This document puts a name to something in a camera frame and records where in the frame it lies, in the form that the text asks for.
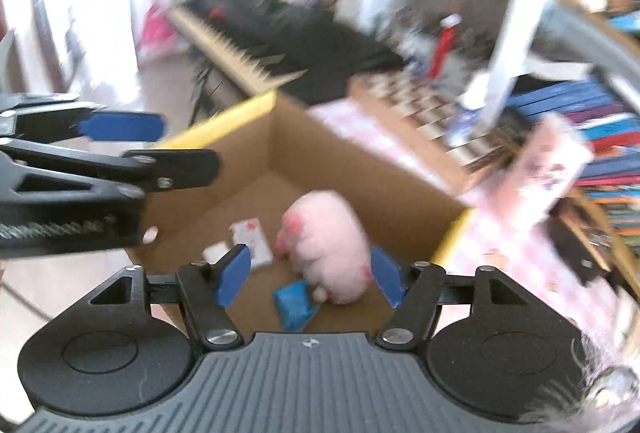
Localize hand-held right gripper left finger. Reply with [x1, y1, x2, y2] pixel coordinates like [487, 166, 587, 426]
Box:
[85, 244, 252, 352]

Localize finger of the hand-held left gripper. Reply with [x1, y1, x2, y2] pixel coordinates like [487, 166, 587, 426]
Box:
[0, 139, 221, 214]
[0, 93, 167, 144]

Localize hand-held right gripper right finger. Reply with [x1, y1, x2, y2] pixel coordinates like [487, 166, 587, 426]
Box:
[370, 245, 551, 351]

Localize small white eraser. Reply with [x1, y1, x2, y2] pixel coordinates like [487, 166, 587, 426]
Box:
[202, 241, 235, 266]

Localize small white carton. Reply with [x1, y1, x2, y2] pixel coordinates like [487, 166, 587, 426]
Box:
[229, 217, 275, 271]

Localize small blue packet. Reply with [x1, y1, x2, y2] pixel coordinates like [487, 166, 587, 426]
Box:
[272, 279, 321, 333]

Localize pink plush toy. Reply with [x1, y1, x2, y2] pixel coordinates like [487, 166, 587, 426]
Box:
[275, 192, 373, 305]

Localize yellow cardboard box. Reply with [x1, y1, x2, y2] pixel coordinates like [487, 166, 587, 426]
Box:
[125, 90, 476, 334]

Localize wooden compartment box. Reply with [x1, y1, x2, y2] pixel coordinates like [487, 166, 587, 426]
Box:
[349, 73, 503, 176]

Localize black keyboard piano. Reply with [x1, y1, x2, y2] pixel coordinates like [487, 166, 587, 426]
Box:
[170, 0, 407, 106]

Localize pink cartoon cylinder container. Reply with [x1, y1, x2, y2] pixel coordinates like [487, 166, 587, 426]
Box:
[492, 113, 596, 234]

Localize black rectangular case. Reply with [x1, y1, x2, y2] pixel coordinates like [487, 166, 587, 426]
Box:
[547, 208, 616, 286]

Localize fluffy white sleeve cuff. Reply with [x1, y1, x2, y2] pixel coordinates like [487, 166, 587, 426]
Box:
[520, 323, 640, 433]

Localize red marker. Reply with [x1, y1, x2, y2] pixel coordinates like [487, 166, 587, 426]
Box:
[429, 14, 461, 78]

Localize row of colourful books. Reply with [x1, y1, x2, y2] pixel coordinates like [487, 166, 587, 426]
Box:
[505, 78, 640, 254]

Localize white desk shelf frame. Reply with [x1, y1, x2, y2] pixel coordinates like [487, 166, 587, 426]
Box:
[465, 0, 640, 124]

